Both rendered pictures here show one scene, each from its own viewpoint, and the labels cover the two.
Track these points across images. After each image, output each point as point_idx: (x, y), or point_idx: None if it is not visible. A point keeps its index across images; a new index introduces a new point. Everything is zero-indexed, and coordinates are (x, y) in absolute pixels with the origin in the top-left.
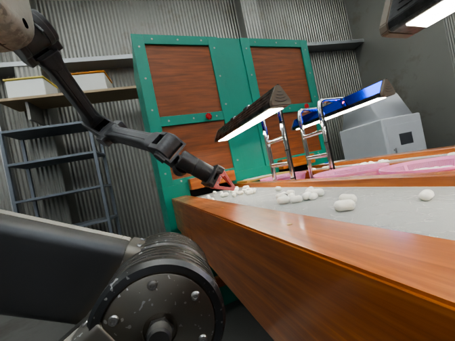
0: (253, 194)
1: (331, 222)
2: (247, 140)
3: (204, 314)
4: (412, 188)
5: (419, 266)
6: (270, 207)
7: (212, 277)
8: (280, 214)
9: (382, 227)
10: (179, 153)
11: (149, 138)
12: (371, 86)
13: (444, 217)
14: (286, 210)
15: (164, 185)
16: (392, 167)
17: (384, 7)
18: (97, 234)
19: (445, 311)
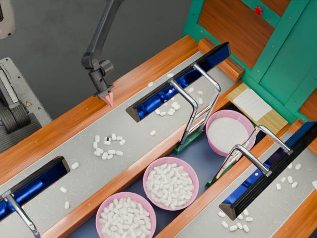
0: (154, 115)
1: (31, 153)
2: (285, 69)
3: (5, 129)
4: (89, 195)
5: (0, 161)
6: (93, 133)
7: (10, 128)
8: (50, 139)
9: (37, 168)
10: (214, 11)
11: (89, 47)
12: (238, 196)
13: None
14: (79, 141)
15: (188, 21)
16: (149, 206)
17: (60, 156)
18: (9, 96)
19: None
